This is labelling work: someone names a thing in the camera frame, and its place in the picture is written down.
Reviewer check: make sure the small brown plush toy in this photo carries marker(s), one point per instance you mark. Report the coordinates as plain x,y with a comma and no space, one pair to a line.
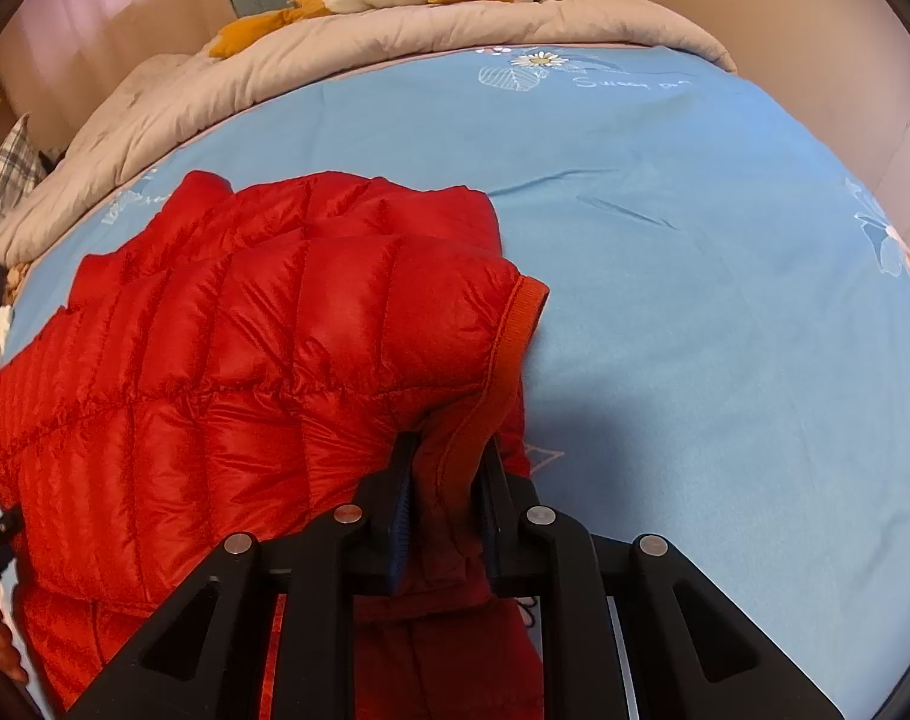
16,277

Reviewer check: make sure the person's left hand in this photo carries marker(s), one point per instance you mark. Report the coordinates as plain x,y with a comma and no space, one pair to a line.
5,652

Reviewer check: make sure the pink curtain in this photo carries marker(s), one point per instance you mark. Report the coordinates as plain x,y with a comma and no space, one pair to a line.
87,22

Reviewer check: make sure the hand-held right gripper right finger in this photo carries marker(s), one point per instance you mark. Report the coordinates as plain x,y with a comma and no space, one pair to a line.
492,532

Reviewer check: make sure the red down jacket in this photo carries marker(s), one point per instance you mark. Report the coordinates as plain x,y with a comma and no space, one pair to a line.
237,360

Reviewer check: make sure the large plaid pillow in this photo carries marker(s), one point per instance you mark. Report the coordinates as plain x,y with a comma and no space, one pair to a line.
5,165

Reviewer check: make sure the blue floral bed sheet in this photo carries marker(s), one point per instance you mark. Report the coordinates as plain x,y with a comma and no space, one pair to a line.
687,277

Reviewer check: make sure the grey duvet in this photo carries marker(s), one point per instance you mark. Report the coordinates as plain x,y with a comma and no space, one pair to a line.
350,37

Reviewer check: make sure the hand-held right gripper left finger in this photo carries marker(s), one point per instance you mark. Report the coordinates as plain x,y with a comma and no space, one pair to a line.
402,517

